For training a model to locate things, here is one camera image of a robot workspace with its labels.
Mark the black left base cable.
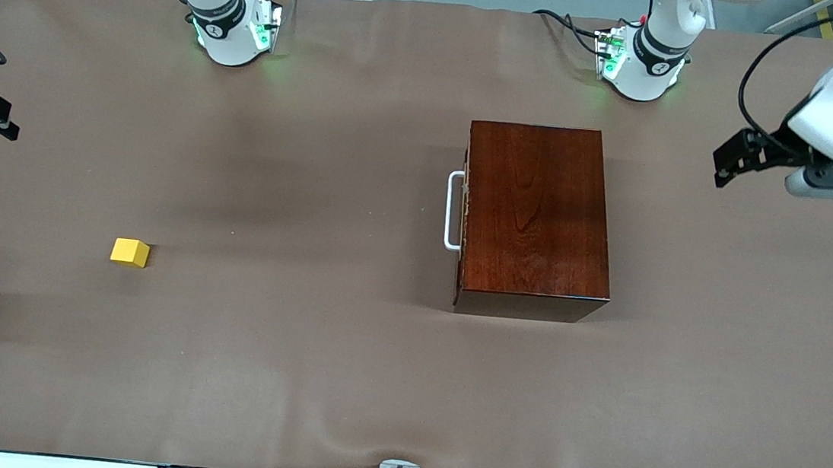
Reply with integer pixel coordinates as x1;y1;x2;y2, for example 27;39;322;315
529;7;608;58

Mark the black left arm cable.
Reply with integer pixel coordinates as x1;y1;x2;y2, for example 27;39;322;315
733;0;833;156

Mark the grey diagonal metal bar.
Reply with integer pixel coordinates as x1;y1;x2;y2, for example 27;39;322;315
765;0;833;40

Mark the yellow floor tape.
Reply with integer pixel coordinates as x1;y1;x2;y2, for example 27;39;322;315
809;0;833;40

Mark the dark brown wooden cabinet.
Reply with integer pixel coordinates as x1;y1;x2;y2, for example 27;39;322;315
450;116;627;328

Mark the wooden drawer with white handle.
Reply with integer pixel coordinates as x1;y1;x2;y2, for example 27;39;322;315
441;167;474;253

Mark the yellow block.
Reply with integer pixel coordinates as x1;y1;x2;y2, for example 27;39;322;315
110;237;152;269

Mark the brown table cloth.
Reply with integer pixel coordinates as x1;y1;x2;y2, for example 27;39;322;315
0;0;833;468

